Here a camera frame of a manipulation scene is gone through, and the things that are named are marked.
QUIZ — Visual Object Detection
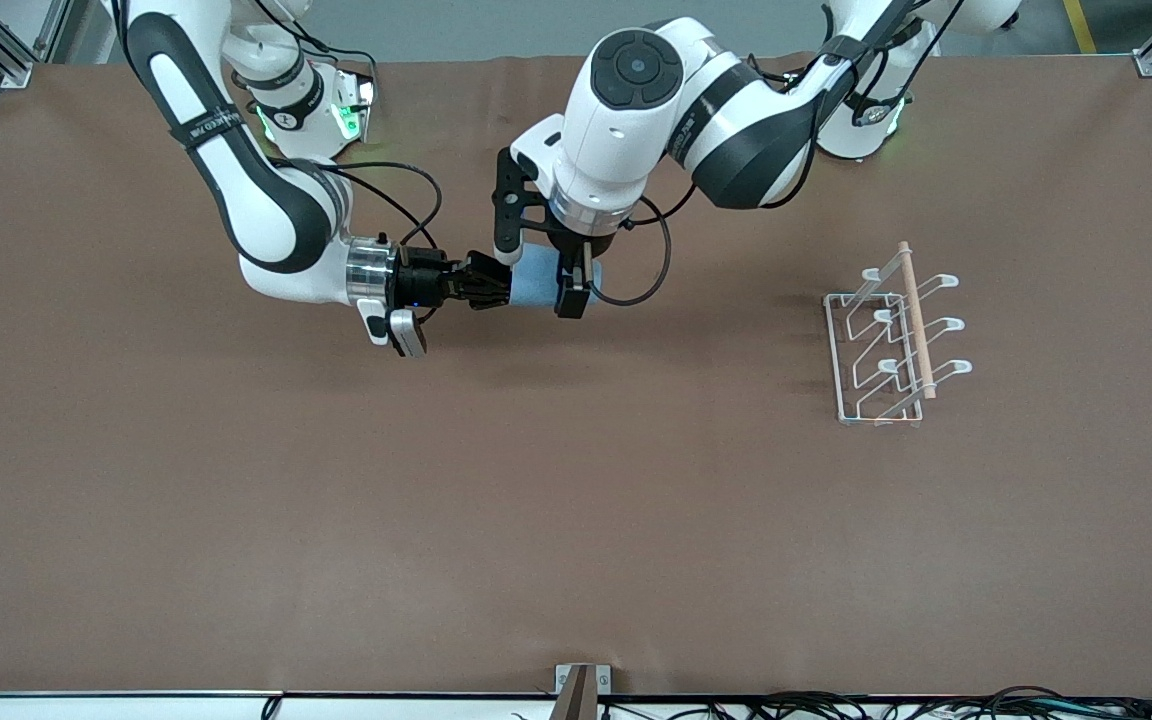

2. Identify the metal bracket with brown post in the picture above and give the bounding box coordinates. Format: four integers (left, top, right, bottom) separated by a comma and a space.
548, 664, 612, 720

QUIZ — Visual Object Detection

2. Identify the brown paper table cover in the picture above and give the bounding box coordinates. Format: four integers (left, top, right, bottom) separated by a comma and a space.
0, 52, 1152, 698

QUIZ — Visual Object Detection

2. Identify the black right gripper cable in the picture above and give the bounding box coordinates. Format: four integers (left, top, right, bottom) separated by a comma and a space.
316, 160, 444, 326

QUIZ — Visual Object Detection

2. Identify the black left base cable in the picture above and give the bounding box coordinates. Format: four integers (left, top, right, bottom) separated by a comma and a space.
746, 52, 809, 96

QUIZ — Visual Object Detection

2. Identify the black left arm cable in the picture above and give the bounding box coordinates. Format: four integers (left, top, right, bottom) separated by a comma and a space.
591, 0, 967, 307

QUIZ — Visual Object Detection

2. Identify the white wire cup holder rack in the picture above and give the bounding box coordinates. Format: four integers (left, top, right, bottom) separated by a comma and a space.
824, 242, 974, 428

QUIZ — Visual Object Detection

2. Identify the black right base cable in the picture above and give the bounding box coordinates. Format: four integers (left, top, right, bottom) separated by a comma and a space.
266, 0, 379, 106

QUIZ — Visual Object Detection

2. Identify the blue plastic cup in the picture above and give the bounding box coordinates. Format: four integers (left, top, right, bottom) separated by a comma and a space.
510, 245, 603, 309

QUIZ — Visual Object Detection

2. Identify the black base cable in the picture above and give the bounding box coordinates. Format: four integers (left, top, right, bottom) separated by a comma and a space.
746, 52, 809, 96
266, 0, 379, 106

